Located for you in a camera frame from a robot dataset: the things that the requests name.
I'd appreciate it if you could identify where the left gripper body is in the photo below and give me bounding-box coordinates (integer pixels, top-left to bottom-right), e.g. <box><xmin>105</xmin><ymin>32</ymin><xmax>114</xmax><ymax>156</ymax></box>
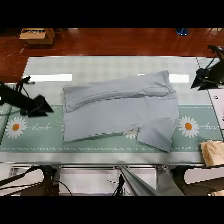
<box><xmin>19</xmin><ymin>97</ymin><xmax>38</xmax><ymax>118</ymax></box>

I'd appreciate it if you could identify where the silver frame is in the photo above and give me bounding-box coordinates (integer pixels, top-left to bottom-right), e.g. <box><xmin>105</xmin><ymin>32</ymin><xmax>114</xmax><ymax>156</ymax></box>
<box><xmin>0</xmin><ymin>161</ymin><xmax>224</xmax><ymax>197</ymax></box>

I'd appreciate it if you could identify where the blue object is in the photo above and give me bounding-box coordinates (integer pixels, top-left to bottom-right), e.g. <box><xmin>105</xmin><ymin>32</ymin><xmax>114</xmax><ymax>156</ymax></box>
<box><xmin>175</xmin><ymin>27</ymin><xmax>190</xmax><ymax>37</ymax></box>

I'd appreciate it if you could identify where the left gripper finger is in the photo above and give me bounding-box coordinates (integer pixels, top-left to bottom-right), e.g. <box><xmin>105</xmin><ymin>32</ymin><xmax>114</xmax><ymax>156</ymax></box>
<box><xmin>28</xmin><ymin>111</ymin><xmax>48</xmax><ymax>118</ymax></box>
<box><xmin>33</xmin><ymin>94</ymin><xmax>55</xmax><ymax>114</ymax></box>

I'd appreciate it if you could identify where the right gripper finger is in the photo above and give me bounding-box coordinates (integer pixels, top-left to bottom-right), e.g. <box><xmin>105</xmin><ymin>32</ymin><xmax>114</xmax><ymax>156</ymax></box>
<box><xmin>198</xmin><ymin>81</ymin><xmax>220</xmax><ymax>92</ymax></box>
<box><xmin>190</xmin><ymin>67</ymin><xmax>210</xmax><ymax>89</ymax></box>

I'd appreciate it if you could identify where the black cable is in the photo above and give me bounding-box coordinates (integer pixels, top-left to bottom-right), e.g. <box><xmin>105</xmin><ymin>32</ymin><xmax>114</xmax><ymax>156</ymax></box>
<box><xmin>53</xmin><ymin>179</ymin><xmax>74</xmax><ymax>197</ymax></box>
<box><xmin>111</xmin><ymin>173</ymin><xmax>126</xmax><ymax>197</ymax></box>

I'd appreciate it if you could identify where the cardboard box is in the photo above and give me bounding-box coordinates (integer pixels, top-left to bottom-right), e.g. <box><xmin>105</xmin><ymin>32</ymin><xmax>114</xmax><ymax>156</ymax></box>
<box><xmin>18</xmin><ymin>27</ymin><xmax>56</xmax><ymax>46</ymax></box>

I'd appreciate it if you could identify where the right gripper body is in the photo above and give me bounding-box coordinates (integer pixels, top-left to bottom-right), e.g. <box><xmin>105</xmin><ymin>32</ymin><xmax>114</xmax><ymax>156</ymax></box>
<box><xmin>206</xmin><ymin>61</ymin><xmax>224</xmax><ymax>85</ymax></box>

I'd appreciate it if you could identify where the beige garment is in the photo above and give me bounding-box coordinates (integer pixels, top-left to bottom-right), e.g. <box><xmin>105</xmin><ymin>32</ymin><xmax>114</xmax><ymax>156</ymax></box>
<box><xmin>199</xmin><ymin>139</ymin><xmax>224</xmax><ymax>168</ymax></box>

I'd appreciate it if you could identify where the grey shirt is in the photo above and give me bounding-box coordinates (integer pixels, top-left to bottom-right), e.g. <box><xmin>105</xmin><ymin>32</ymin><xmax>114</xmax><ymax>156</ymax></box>
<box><xmin>62</xmin><ymin>69</ymin><xmax>181</xmax><ymax>154</ymax></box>

